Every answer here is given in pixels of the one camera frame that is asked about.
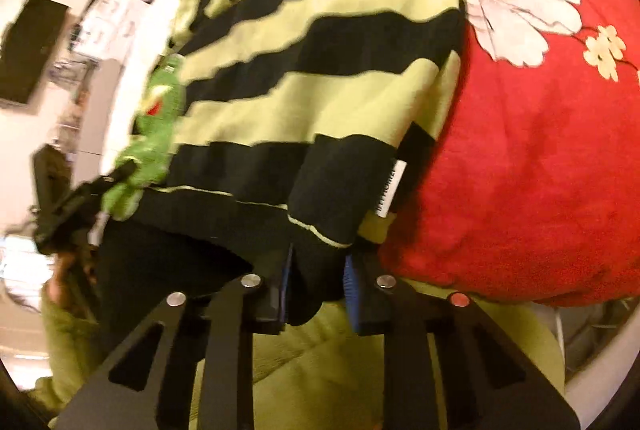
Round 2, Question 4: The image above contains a white drawer cabinet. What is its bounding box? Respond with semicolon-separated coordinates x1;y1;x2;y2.
77;0;138;61

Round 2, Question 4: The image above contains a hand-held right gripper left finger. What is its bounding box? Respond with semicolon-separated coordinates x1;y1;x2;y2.
52;244;297;430

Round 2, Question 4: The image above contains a red floral blanket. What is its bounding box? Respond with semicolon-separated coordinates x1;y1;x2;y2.
215;0;640;308

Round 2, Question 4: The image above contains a person's green top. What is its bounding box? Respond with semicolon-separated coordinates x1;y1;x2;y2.
192;297;568;430

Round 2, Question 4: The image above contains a person's left forearm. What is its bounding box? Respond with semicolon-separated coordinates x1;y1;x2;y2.
39;287;108;416

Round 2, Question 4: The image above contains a green black striped frog sweater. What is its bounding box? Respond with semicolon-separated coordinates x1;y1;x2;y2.
100;0;468;326

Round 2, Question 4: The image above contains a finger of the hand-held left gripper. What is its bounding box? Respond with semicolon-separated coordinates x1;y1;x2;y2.
75;159;138;212

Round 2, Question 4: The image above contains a black television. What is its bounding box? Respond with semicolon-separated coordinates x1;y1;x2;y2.
0;0;69;105

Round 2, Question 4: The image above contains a person's left hand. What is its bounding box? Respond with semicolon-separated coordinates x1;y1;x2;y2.
47;251;96;311

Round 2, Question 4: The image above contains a pink checkered quilt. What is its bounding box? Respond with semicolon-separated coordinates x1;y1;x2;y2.
102;0;241;161

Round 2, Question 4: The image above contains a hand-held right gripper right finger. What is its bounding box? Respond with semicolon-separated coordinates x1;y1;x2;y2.
344;251;582;430

